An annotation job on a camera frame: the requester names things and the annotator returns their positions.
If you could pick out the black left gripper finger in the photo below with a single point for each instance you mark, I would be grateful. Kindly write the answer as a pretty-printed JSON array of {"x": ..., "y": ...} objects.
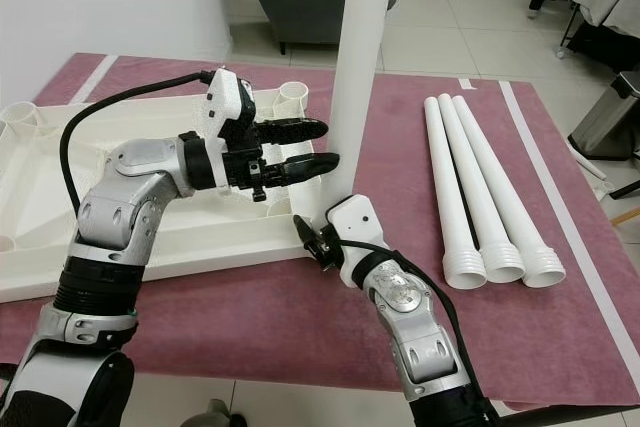
[
  {"x": 295, "y": 130},
  {"x": 305, "y": 167}
]

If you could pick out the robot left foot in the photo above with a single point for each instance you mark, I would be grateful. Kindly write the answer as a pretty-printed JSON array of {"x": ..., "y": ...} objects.
[{"x": 222, "y": 414}]

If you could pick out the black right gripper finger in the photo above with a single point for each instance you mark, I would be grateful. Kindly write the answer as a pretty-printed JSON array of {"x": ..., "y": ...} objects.
[{"x": 306, "y": 233}]

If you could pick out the small white tape piece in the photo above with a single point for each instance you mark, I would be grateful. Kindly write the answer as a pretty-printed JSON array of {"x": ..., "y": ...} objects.
[{"x": 467, "y": 83}]

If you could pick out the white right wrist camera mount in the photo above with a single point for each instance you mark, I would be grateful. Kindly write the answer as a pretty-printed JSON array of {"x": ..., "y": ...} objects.
[{"x": 355, "y": 227}]

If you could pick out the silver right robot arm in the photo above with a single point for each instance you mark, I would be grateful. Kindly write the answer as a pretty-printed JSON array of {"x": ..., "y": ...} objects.
[{"x": 405, "y": 317}]

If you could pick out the white plastic table top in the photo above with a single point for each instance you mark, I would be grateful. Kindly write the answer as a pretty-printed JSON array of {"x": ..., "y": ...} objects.
[{"x": 50, "y": 197}]

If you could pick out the white tape strip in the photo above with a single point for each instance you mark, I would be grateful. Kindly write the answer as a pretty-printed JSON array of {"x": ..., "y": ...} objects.
[
  {"x": 95, "y": 77},
  {"x": 566, "y": 207}
]

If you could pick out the white plastic tube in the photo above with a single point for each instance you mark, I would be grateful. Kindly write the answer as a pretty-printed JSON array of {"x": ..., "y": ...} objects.
[{"x": 590, "y": 162}]

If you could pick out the steel pedal bin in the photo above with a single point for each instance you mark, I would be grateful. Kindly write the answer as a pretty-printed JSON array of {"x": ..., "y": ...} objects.
[{"x": 610, "y": 117}]

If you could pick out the white plastic table leg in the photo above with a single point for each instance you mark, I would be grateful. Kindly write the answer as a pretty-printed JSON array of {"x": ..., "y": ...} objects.
[
  {"x": 476, "y": 192},
  {"x": 504, "y": 192},
  {"x": 360, "y": 67},
  {"x": 448, "y": 192}
]

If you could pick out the pink table cloth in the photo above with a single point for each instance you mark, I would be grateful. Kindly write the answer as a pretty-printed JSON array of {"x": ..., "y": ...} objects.
[{"x": 260, "y": 347}]

